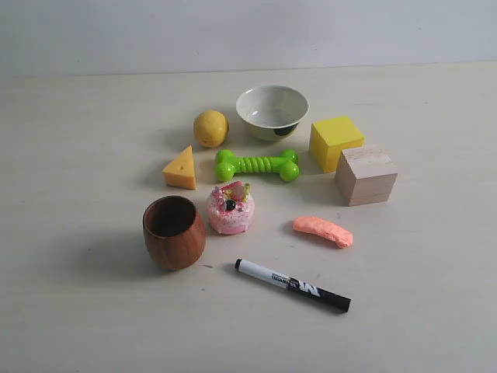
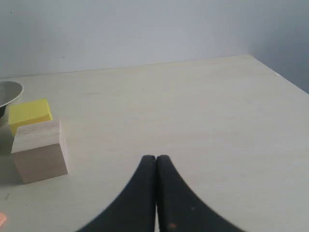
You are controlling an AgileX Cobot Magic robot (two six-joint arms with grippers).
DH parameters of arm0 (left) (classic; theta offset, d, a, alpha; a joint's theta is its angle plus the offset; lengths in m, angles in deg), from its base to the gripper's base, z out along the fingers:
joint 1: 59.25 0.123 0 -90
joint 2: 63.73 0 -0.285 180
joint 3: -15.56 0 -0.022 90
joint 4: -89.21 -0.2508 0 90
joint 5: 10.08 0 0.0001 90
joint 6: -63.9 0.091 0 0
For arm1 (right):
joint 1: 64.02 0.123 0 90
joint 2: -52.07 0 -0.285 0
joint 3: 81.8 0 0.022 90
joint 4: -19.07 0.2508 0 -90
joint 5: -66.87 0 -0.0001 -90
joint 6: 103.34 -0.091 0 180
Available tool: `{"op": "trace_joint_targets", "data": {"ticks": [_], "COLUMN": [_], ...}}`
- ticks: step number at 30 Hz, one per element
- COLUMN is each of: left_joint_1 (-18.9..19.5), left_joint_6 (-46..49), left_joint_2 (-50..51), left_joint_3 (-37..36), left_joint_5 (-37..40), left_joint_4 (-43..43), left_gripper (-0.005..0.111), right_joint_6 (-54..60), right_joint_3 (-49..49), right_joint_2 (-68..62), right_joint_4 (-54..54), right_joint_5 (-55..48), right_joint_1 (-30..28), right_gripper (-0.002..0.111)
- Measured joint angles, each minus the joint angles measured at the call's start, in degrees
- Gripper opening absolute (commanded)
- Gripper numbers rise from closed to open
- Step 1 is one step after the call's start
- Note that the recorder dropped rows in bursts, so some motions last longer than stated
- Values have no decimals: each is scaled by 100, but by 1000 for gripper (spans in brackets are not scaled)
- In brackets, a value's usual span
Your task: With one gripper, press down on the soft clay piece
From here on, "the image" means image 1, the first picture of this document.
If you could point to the black and white marker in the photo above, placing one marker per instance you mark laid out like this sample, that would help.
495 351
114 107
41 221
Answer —
291 284

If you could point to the plain wooden cube block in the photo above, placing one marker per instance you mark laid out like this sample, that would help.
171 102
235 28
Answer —
365 175

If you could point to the pink toy cake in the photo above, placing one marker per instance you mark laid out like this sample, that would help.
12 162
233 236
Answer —
231 208

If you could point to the pink sausage-shaped toy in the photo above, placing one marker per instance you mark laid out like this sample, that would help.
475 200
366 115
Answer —
325 229

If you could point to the yellow cheese wedge toy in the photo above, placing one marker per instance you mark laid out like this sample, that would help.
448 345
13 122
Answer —
180 172

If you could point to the white speckled ceramic bowl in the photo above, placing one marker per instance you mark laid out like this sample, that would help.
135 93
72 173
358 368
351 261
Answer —
271 112

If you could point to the green bone dog toy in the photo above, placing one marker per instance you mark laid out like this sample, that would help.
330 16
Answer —
285 165

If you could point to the yellow cube block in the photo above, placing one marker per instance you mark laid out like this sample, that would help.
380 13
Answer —
328 139

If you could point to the yellow lemon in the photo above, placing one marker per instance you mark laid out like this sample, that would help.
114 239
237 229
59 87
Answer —
210 128

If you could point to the brown wooden cup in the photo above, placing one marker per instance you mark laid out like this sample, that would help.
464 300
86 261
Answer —
174 232

